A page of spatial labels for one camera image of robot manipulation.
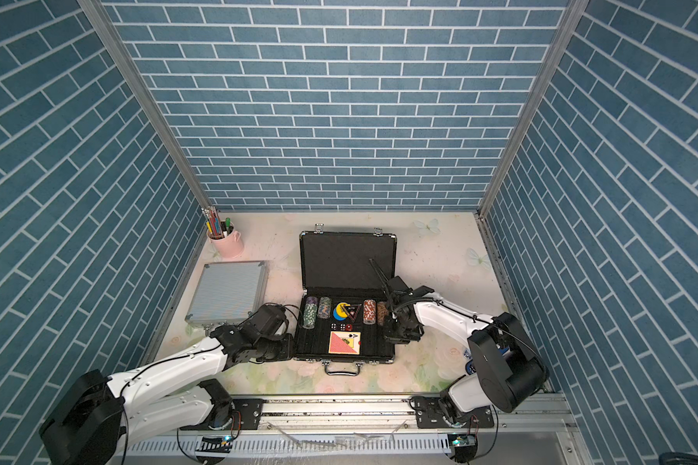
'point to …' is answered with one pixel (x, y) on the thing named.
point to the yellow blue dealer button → (339, 313)
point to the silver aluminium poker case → (228, 292)
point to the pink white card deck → (345, 342)
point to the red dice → (348, 327)
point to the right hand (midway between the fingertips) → (392, 343)
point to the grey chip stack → (325, 307)
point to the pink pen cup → (227, 239)
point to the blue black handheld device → (470, 367)
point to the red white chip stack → (369, 311)
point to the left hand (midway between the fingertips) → (302, 354)
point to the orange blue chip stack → (382, 313)
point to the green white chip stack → (310, 313)
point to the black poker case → (340, 321)
